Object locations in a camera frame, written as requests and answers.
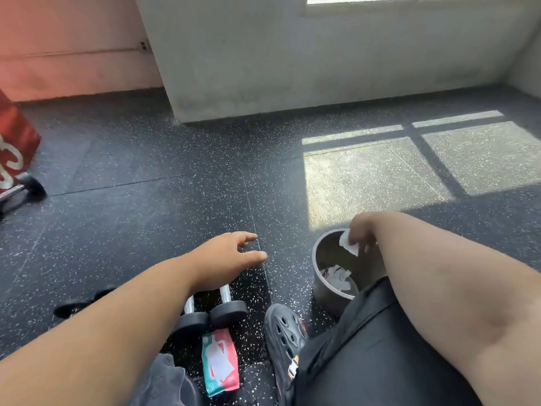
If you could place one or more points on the red green wet wipes packet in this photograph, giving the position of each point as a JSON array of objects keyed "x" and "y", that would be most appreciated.
[{"x": 219, "y": 363}]

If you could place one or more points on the person's left forearm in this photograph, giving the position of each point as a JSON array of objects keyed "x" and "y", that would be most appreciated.
[{"x": 105, "y": 334}]

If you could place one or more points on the black perforated foam shoe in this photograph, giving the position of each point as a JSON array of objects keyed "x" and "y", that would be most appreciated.
[{"x": 283, "y": 338}]

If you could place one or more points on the black shorts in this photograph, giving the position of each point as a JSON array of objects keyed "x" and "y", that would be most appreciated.
[{"x": 380, "y": 359}]

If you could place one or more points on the grey cloth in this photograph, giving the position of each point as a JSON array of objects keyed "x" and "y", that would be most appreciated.
[{"x": 165, "y": 384}]

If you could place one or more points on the white tissue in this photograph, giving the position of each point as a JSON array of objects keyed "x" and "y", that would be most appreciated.
[{"x": 348, "y": 245}]

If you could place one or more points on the red punching bag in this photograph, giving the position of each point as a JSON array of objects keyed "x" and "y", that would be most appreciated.
[{"x": 15, "y": 143}]

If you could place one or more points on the crumpled tissues in bin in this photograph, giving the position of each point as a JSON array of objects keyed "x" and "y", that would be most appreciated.
[{"x": 338, "y": 278}]

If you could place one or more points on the person's right fingers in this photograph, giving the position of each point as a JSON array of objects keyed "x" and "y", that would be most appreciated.
[{"x": 367, "y": 245}]

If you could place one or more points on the person's left thumb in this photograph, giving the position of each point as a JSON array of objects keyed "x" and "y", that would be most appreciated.
[{"x": 252, "y": 260}]

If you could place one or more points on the person's right hand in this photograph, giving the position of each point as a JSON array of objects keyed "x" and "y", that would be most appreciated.
[{"x": 362, "y": 228}]

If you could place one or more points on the person's left hand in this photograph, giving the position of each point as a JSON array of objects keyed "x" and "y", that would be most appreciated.
[{"x": 217, "y": 262}]

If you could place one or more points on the round metal waste bin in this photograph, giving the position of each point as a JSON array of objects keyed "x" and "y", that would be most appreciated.
[{"x": 327, "y": 291}]

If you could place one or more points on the person's right forearm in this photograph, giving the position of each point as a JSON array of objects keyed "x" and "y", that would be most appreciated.
[{"x": 465, "y": 300}]

